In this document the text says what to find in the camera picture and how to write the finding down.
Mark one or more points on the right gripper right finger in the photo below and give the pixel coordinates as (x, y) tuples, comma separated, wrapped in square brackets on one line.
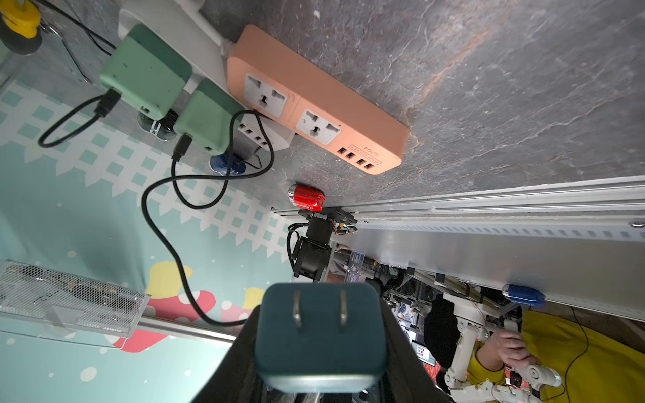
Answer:
[(405, 379)]

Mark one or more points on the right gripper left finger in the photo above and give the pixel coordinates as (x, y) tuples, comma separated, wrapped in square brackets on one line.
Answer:
[(236, 379)]

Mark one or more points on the teal cube adapter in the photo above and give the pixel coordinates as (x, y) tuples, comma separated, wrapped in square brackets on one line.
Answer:
[(321, 337)]

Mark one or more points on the red blue electric shaver case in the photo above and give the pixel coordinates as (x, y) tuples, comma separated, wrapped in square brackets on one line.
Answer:
[(305, 197)]

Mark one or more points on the black silver electric shaver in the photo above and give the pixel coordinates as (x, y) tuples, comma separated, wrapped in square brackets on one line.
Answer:
[(163, 129)]

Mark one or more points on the green charger adapter with prongs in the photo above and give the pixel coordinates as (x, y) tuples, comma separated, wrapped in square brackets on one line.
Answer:
[(209, 118)]

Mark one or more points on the white power strip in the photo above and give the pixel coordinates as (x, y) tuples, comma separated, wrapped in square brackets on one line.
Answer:
[(180, 25)]

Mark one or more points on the person in yellow shirt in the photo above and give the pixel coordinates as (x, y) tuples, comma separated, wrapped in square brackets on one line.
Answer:
[(554, 356)]

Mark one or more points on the orange power strip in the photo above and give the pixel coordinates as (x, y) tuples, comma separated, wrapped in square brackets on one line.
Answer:
[(269, 77)]

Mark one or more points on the yellow black screwdriver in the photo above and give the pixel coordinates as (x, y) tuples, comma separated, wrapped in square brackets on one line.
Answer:
[(20, 23)]

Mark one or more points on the white wire wall basket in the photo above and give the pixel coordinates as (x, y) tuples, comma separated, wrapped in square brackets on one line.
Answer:
[(41, 303)]

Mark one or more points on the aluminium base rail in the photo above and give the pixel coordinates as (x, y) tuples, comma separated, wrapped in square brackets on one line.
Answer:
[(579, 243)]

